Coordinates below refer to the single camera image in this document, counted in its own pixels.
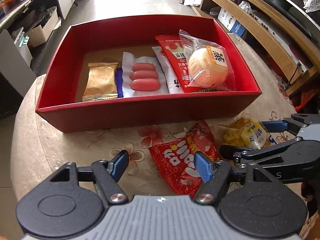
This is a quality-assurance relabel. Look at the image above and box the sausage pack clear wrapper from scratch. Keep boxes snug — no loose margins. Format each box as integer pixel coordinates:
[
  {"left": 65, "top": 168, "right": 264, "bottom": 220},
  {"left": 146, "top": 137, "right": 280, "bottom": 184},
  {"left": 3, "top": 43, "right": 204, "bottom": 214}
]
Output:
[{"left": 121, "top": 52, "right": 169, "bottom": 98}]

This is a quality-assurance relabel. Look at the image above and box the red cardboard box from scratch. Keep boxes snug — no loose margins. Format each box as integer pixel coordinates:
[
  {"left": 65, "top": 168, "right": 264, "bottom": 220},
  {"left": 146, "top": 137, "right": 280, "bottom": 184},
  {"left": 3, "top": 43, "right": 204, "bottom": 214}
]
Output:
[{"left": 35, "top": 15, "right": 261, "bottom": 132}]

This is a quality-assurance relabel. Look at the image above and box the white grey cabinet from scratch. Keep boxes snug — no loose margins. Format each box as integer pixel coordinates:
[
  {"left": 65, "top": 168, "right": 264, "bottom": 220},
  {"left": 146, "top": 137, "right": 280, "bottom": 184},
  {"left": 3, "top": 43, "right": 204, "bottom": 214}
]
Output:
[{"left": 0, "top": 0, "right": 93, "bottom": 111}]

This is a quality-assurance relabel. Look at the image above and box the cardboard box on floor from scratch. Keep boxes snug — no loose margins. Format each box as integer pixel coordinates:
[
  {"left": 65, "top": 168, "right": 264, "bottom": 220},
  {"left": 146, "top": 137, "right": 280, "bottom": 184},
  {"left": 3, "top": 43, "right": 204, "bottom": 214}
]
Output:
[{"left": 27, "top": 6, "right": 61, "bottom": 47}]

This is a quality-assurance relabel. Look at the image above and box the blue white box on shelf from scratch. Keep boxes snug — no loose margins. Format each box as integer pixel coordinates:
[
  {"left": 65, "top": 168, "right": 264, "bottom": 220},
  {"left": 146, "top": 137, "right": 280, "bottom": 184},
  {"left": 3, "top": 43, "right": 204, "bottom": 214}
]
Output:
[{"left": 217, "top": 8, "right": 246, "bottom": 37}]

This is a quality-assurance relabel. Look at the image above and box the yellow crispy snack clear bag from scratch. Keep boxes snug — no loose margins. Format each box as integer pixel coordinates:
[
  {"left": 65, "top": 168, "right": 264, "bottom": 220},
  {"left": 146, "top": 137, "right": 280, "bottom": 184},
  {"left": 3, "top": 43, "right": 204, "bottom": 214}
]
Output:
[{"left": 213, "top": 117, "right": 276, "bottom": 150}]

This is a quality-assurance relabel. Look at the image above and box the round bun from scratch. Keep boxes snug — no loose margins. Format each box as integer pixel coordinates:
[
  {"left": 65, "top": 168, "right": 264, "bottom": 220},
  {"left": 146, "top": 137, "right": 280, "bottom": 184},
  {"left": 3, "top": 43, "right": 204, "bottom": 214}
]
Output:
[{"left": 178, "top": 30, "right": 236, "bottom": 91}]

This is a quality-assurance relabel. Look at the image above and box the red candy snack bag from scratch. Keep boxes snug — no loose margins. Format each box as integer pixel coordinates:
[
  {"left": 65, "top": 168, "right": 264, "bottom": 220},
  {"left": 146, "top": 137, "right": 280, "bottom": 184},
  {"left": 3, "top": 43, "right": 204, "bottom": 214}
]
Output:
[{"left": 149, "top": 121, "right": 218, "bottom": 198}]

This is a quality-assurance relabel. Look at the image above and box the wooden tv stand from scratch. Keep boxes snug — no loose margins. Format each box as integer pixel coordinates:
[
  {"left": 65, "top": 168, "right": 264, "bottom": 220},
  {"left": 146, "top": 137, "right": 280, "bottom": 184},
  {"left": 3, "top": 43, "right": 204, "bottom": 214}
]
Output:
[{"left": 194, "top": 0, "right": 319, "bottom": 97}]

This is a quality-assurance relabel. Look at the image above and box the gold foil snack packet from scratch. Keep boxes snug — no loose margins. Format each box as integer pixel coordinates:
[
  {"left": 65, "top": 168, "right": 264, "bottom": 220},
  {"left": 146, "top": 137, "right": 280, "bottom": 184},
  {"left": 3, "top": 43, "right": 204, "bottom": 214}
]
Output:
[{"left": 82, "top": 62, "right": 119, "bottom": 102}]

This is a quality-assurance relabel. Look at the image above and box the red white snack packet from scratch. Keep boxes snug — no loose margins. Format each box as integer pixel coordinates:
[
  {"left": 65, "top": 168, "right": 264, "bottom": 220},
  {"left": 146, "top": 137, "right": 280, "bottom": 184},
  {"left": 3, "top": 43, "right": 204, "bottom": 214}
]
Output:
[{"left": 154, "top": 34, "right": 218, "bottom": 94}]

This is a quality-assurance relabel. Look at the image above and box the black cable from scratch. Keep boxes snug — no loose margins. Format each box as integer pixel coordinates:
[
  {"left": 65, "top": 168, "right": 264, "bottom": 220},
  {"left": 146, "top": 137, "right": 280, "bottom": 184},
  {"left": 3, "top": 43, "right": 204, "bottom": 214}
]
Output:
[{"left": 285, "top": 61, "right": 302, "bottom": 92}]

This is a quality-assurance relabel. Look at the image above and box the red plastic bag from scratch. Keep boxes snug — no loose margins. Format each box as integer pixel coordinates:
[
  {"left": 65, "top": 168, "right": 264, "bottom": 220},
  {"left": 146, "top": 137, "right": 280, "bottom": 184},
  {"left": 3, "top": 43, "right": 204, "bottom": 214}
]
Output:
[{"left": 291, "top": 89, "right": 319, "bottom": 114}]

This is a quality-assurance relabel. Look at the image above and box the blue snack packet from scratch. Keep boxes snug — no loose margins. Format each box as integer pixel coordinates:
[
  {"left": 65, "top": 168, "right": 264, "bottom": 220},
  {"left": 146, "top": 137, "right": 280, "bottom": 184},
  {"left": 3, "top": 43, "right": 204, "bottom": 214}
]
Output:
[{"left": 116, "top": 67, "right": 123, "bottom": 98}]

